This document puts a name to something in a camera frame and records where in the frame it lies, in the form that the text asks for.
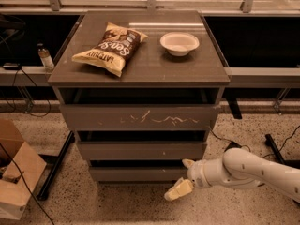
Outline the grey drawer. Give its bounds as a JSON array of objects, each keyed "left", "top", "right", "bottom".
[
  {"left": 77, "top": 142, "right": 207, "bottom": 160},
  {"left": 60, "top": 105, "right": 220, "bottom": 131},
  {"left": 89, "top": 167, "right": 188, "bottom": 182}
]

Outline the white paper bowl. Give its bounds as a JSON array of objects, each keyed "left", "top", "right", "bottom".
[{"left": 160, "top": 32, "right": 200, "bottom": 56}]

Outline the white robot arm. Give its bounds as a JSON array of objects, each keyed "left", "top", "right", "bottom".
[{"left": 164, "top": 148, "right": 300, "bottom": 203}]

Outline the grey top drawer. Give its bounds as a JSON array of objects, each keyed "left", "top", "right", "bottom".
[{"left": 60, "top": 105, "right": 220, "bottom": 131}]

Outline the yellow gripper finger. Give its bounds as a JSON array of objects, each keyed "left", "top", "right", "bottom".
[
  {"left": 182, "top": 158, "right": 195, "bottom": 169},
  {"left": 164, "top": 178, "right": 194, "bottom": 201}
]

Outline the yellow brown chip bag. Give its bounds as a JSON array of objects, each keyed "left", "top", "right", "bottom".
[{"left": 72, "top": 22, "right": 147, "bottom": 77}]

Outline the black right table leg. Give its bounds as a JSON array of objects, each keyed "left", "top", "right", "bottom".
[{"left": 264, "top": 133, "right": 300, "bottom": 204}]

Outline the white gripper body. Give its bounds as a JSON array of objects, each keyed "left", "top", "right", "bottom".
[{"left": 187, "top": 160, "right": 215, "bottom": 188}]

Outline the cardboard box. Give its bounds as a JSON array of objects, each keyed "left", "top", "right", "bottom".
[{"left": 0, "top": 119, "right": 46, "bottom": 220}]

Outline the grey middle drawer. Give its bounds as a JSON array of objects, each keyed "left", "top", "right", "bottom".
[{"left": 77, "top": 142, "right": 207, "bottom": 160}]

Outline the grey drawer cabinet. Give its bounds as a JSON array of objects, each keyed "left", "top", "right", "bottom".
[{"left": 49, "top": 11, "right": 230, "bottom": 169}]

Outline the small black device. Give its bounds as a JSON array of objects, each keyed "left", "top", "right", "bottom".
[{"left": 3, "top": 63, "right": 22, "bottom": 70}]

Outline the black left table leg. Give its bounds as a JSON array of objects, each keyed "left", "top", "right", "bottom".
[{"left": 37, "top": 131, "right": 75, "bottom": 201}]

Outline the black table leg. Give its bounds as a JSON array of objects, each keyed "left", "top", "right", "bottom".
[
  {"left": 264, "top": 133, "right": 300, "bottom": 204},
  {"left": 37, "top": 131, "right": 75, "bottom": 201}
]

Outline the small clear bottle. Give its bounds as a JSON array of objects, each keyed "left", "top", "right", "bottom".
[{"left": 37, "top": 43, "right": 54, "bottom": 72}]

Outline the black power adapter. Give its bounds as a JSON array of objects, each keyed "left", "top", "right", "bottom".
[{"left": 225, "top": 141, "right": 242, "bottom": 152}]

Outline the grey bottom drawer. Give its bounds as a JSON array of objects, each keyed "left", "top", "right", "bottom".
[{"left": 89, "top": 167, "right": 188, "bottom": 182}]

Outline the black adapter cable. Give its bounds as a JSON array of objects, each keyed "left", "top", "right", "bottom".
[{"left": 208, "top": 126, "right": 300, "bottom": 159}]

